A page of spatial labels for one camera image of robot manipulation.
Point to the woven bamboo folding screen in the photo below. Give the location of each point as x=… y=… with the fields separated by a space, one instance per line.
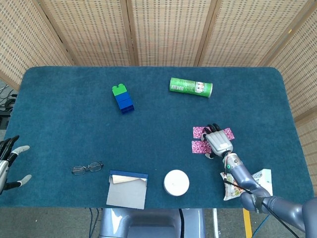
x=168 y=32

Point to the blue building brick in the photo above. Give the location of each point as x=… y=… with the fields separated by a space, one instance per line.
x=123 y=98
x=126 y=107

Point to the black power strip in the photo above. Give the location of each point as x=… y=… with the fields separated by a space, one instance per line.
x=3 y=121

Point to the grey blue notebook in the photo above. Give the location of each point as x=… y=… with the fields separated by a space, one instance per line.
x=126 y=196

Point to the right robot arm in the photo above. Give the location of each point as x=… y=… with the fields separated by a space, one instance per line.
x=241 y=173

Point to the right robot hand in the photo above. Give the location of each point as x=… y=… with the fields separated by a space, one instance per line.
x=219 y=142

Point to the beige paper sheet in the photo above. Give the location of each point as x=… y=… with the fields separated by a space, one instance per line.
x=121 y=179

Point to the clear round clip tub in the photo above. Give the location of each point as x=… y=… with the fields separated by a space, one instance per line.
x=176 y=183

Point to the teal table carpet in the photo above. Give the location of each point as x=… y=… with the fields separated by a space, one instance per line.
x=74 y=124

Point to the white table leg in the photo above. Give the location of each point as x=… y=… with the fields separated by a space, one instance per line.
x=215 y=223

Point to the green chips can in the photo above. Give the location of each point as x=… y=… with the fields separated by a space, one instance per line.
x=188 y=86

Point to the green building brick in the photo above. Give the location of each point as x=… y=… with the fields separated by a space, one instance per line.
x=120 y=91

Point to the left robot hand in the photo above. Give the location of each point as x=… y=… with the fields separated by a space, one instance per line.
x=3 y=171

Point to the white snack bag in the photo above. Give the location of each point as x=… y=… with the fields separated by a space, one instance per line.
x=265 y=178

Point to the grey robot torso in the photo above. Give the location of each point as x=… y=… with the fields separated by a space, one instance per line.
x=148 y=223

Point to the thin-frame eyeglasses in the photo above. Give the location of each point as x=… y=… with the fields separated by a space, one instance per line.
x=79 y=170

